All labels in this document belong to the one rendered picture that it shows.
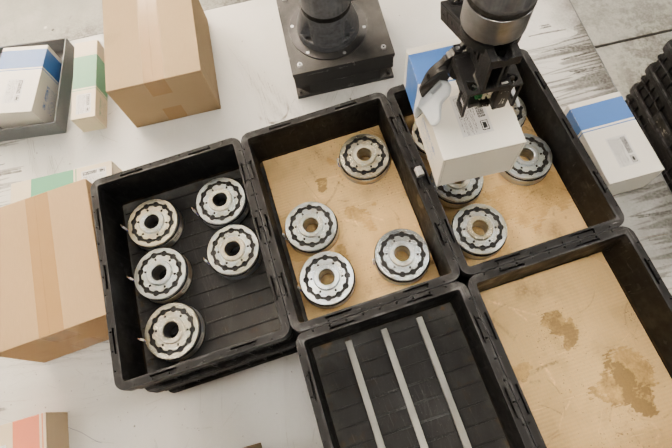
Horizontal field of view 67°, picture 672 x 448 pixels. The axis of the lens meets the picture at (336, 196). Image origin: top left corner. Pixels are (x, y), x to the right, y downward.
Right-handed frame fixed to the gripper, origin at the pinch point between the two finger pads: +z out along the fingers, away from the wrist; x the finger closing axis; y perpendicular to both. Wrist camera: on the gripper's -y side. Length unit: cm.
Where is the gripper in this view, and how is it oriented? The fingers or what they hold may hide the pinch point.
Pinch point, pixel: (460, 102)
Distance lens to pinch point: 80.5
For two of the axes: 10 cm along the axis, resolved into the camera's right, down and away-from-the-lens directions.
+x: 9.8, -2.2, 0.1
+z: 0.7, 3.8, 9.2
